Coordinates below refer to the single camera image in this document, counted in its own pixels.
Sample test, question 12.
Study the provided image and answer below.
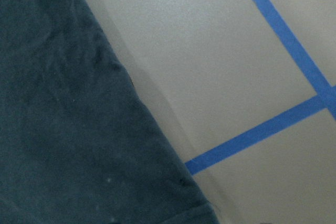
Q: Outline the blue tape line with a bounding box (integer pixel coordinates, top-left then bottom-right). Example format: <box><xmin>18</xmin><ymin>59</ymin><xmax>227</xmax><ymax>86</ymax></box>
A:
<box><xmin>253</xmin><ymin>0</ymin><xmax>335</xmax><ymax>117</ymax></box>

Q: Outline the black graphic t-shirt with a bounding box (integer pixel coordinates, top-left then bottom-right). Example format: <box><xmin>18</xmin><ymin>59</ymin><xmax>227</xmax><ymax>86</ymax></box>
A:
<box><xmin>1</xmin><ymin>0</ymin><xmax>218</xmax><ymax>223</ymax></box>

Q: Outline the blue tape line crosswise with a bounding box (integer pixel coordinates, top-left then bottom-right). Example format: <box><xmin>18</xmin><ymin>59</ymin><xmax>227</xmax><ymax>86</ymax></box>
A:
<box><xmin>185</xmin><ymin>96</ymin><xmax>325</xmax><ymax>175</ymax></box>

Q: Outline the brown paper table cover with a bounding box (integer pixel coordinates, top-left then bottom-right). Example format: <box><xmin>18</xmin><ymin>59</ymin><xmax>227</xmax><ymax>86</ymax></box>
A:
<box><xmin>86</xmin><ymin>0</ymin><xmax>335</xmax><ymax>223</ymax></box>

